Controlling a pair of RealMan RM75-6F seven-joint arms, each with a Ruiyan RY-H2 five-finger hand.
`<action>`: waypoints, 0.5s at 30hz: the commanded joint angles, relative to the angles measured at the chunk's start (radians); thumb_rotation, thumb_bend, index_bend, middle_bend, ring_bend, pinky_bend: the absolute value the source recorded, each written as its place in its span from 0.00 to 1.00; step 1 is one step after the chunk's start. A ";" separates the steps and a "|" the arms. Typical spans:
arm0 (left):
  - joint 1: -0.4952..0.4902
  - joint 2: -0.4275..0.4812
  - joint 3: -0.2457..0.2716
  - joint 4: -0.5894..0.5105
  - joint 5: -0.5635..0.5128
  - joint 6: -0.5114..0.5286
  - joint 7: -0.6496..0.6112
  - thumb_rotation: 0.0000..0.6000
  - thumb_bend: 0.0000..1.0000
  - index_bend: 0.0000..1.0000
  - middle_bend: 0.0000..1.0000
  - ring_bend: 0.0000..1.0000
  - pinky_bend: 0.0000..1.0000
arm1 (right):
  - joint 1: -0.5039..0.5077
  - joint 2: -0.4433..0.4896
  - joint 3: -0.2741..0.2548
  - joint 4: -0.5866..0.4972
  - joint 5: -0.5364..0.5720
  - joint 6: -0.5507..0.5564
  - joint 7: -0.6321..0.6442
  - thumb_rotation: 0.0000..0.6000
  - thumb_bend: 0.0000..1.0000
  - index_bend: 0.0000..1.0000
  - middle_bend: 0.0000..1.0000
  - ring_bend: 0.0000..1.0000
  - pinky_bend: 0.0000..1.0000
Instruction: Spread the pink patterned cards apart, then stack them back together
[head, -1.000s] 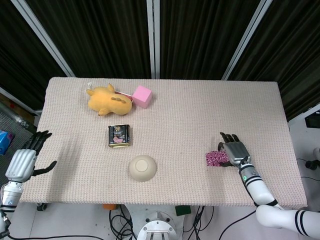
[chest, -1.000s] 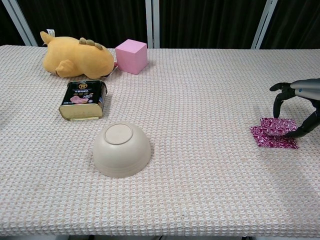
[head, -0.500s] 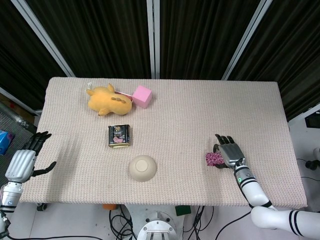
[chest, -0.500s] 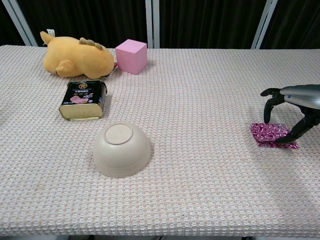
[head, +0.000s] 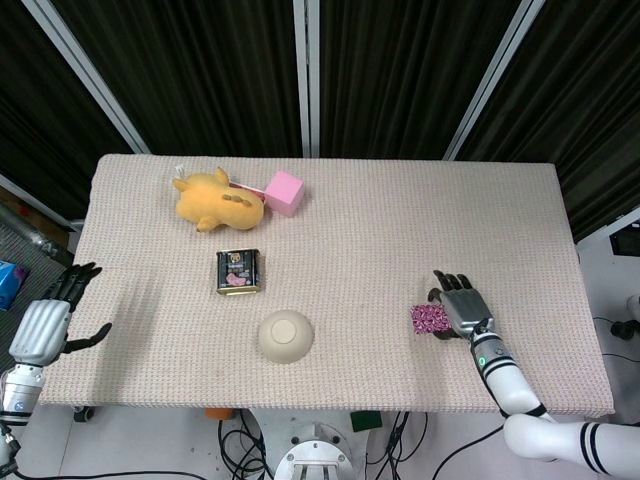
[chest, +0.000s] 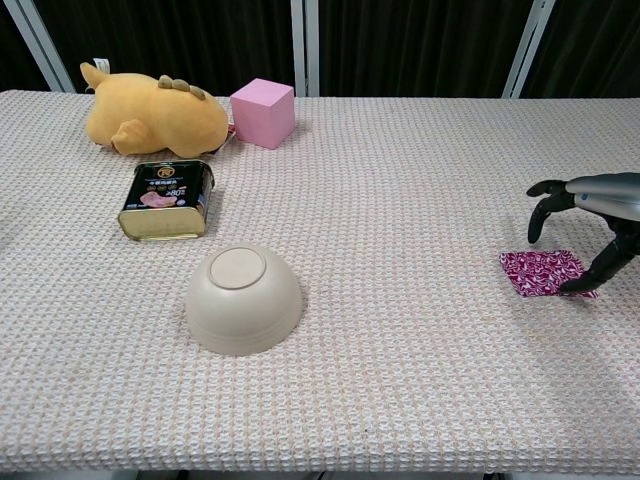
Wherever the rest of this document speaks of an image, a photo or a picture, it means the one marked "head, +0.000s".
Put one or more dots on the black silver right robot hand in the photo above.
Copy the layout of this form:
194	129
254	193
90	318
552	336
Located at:
467	310

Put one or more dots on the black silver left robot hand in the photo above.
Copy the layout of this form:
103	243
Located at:
40	330

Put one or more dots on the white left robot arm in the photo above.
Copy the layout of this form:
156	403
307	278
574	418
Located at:
20	390

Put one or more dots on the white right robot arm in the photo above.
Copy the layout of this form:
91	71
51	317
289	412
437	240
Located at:
505	380

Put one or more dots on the blue box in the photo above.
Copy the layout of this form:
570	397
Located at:
10	285

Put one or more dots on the black caster wheel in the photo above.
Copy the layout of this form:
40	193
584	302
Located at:
83	413

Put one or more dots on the beige waffle tablecloth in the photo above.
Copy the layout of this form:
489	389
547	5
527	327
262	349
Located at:
350	240

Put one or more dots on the green block under table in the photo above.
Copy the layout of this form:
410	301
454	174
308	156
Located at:
366	422

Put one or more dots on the beige upturned bowl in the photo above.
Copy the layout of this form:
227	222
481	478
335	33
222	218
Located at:
285	336

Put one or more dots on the white robot torso base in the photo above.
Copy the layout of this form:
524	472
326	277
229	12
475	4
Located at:
320	430

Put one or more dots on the orange block under table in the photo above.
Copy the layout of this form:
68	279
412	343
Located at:
220	414

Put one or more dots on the black gold luncheon meat can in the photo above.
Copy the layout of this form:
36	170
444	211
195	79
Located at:
239	272

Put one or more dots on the pink foam cube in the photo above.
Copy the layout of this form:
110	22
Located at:
285	192

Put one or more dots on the yellow plush toy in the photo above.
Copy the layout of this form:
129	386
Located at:
225	205

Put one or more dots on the black pleated curtain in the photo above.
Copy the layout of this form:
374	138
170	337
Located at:
35	100
590	100
200	75
400	75

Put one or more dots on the red white small packet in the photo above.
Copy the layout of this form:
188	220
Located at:
248	188

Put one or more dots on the silver flexible duct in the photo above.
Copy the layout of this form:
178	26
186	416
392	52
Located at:
35	235

